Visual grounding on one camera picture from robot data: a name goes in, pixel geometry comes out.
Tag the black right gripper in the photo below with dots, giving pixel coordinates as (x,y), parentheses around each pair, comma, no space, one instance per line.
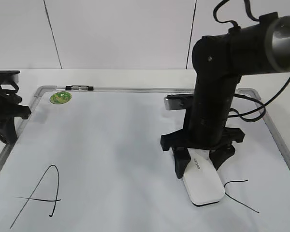
(180,140)

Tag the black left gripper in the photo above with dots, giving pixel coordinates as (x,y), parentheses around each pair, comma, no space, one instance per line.
(9,109)

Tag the white whiteboard eraser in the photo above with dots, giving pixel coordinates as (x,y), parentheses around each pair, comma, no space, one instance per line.
(201,179)

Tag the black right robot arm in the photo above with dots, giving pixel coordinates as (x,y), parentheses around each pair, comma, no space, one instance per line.
(220,62)

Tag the round green sticker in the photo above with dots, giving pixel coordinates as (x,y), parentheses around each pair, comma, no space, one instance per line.
(61,97)

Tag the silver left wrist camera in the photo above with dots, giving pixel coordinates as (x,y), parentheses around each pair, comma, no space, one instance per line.
(8,76)

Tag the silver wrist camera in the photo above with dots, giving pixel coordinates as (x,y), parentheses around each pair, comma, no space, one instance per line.
(8,76)
(178,101)

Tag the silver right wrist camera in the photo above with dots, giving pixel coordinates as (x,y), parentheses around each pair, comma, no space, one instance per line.
(178,101)

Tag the black and silver frame clip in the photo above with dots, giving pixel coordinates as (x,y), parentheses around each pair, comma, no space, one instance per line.
(79,88)

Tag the white board with aluminium frame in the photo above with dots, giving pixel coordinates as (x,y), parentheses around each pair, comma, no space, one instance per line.
(95,164)

